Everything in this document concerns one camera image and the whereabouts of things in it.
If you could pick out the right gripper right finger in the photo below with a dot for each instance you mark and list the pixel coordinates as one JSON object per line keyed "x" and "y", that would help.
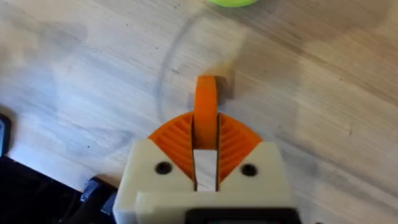
{"x": 264, "y": 165}

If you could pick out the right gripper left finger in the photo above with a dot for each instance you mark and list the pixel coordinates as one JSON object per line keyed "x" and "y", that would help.
{"x": 146, "y": 161}

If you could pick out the green disc with holes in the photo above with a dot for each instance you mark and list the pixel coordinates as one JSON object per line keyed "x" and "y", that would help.
{"x": 233, "y": 2}

